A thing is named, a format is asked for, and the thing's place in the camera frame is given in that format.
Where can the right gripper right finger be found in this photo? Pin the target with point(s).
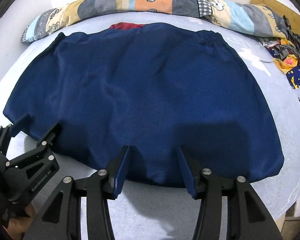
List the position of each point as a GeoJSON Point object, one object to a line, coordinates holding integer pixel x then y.
{"type": "Point", "coordinates": [248, 217]}

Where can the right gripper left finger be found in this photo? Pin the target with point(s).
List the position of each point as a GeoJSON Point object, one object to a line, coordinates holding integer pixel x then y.
{"type": "Point", "coordinates": [60, 216]}

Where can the navy blue jacket red collar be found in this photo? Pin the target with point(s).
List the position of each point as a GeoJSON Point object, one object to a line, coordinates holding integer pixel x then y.
{"type": "Point", "coordinates": [154, 88]}

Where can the light blue bed sheet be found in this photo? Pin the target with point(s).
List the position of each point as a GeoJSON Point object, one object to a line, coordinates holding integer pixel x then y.
{"type": "Point", "coordinates": [153, 212]}

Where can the colourful star pattern cloth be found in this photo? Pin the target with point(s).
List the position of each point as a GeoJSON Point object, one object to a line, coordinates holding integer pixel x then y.
{"type": "Point", "coordinates": [286, 54]}

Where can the patchwork quilt roll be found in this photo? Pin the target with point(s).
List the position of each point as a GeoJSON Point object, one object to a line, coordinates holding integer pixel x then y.
{"type": "Point", "coordinates": [256, 20]}

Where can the yellow wooden headboard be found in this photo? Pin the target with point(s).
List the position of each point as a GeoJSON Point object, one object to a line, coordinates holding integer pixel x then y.
{"type": "Point", "coordinates": [282, 10]}

